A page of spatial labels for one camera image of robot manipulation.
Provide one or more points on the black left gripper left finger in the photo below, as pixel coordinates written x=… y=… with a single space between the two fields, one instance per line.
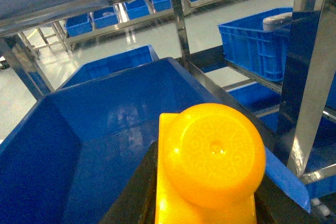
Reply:
x=136 y=203

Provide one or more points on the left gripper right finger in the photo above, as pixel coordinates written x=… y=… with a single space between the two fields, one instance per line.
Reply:
x=274 y=206

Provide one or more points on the yellow two-stud toy block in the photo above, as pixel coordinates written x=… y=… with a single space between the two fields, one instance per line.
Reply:
x=211 y=160

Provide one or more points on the large blue bin left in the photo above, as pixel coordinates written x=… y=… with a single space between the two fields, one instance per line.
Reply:
x=72 y=155

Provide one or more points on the blue crate with white roll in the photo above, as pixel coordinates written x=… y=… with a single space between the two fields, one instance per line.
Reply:
x=248 y=45

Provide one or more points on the white tape roll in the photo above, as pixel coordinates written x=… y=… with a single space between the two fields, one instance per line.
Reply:
x=272 y=22

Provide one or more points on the steel rack frame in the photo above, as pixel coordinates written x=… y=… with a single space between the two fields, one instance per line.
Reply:
x=309 y=71

